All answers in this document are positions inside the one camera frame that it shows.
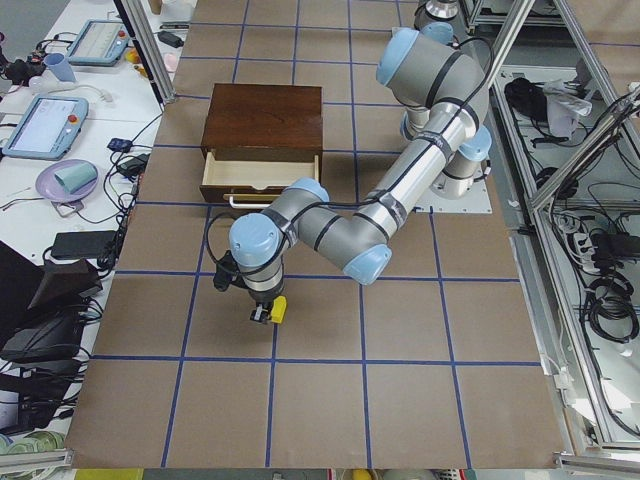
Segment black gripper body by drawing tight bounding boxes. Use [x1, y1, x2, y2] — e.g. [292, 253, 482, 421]
[250, 301, 274, 324]

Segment yellow block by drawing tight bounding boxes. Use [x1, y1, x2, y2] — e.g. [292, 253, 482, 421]
[270, 295, 288, 324]

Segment white drawer handle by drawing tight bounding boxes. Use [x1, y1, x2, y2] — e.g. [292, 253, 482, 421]
[225, 194, 278, 209]

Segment light wooden drawer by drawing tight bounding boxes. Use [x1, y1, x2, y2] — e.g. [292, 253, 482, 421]
[200, 150, 321, 204]

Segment dark wooden drawer cabinet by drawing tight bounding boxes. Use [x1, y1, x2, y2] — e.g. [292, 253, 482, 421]
[200, 83, 323, 162]

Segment black power brick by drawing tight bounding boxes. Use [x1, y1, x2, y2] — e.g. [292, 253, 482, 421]
[51, 230, 116, 260]

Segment black laptop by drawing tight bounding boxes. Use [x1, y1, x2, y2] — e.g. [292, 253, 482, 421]
[1, 243, 102, 363]

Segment teal cup on plate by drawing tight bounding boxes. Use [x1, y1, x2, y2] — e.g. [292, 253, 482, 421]
[54, 161, 98, 194]

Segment purple plate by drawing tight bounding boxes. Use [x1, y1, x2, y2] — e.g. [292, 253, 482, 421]
[35, 159, 98, 203]

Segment lower teach pendant tablet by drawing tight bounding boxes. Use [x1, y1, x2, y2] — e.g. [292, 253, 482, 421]
[2, 95, 89, 161]

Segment teach pendant tablet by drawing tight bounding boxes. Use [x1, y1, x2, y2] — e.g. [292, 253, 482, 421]
[67, 20, 130, 67]
[2, 95, 89, 161]

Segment upper teach pendant tablet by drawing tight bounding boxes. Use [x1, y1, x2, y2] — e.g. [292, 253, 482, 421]
[67, 20, 130, 67]

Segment blue plastic cup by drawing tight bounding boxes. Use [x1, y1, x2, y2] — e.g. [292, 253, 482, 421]
[43, 52, 76, 83]

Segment white power strip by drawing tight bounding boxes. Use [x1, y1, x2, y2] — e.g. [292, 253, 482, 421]
[570, 232, 599, 275]

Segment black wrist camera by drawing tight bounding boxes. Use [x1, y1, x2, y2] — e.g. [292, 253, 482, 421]
[213, 250, 245, 292]

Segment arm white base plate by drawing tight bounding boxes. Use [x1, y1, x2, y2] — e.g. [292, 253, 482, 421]
[414, 177, 493, 214]

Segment aluminium frame strut left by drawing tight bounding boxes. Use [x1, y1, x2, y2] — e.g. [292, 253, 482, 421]
[114, 0, 176, 106]

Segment coiled black cables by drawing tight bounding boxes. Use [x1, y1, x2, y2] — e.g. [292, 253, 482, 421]
[579, 272, 639, 346]

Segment aluminium frame right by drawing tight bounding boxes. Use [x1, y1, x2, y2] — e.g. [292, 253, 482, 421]
[462, 1, 639, 478]

